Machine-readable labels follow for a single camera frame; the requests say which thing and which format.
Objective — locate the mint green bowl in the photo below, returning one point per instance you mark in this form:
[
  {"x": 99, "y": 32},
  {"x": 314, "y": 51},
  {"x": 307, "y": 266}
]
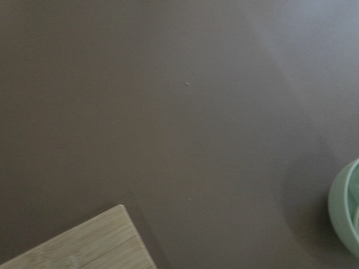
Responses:
[{"x": 343, "y": 206}]

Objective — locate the wooden cutting board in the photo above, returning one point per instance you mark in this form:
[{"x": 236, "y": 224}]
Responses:
[{"x": 108, "y": 240}]

